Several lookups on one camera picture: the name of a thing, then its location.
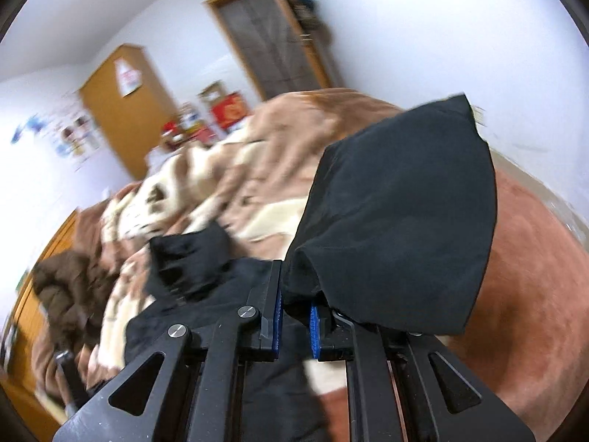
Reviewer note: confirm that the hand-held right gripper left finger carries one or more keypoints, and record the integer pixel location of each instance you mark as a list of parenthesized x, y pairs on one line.
[(275, 327)]

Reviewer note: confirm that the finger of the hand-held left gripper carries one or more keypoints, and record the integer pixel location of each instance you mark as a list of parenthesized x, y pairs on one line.
[(71, 382)]

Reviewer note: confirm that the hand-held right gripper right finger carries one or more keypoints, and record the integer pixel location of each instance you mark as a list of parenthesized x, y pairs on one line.
[(315, 331)]

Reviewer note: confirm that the black padded jacket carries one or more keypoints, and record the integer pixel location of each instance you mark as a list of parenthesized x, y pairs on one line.
[(395, 216)]

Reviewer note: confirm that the hanging clothes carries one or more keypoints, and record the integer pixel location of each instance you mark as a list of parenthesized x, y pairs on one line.
[(306, 14)]

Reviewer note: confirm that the dark brown puffer jacket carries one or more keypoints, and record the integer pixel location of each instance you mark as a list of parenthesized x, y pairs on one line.
[(64, 294)]

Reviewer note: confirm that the brown cream printed blanket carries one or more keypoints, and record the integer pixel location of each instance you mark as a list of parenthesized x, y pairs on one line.
[(276, 147)]

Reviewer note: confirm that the red box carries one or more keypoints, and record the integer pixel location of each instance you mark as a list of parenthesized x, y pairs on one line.
[(230, 113)]

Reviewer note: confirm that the cardboard box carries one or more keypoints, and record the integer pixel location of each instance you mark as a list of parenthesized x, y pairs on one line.
[(212, 95)]

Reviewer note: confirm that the orange wooden wardrobe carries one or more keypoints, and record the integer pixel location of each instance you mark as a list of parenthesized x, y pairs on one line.
[(133, 115)]

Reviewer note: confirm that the wooden framed door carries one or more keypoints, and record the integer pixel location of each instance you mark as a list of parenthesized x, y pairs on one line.
[(276, 41)]

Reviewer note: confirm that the white paper sheet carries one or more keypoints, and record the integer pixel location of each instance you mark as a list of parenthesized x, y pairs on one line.
[(127, 78)]

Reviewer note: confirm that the wooden bed frame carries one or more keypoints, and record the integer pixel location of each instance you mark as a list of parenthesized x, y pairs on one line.
[(25, 313)]

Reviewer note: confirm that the cartoon wall poster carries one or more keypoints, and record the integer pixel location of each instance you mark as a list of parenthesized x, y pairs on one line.
[(69, 133)]

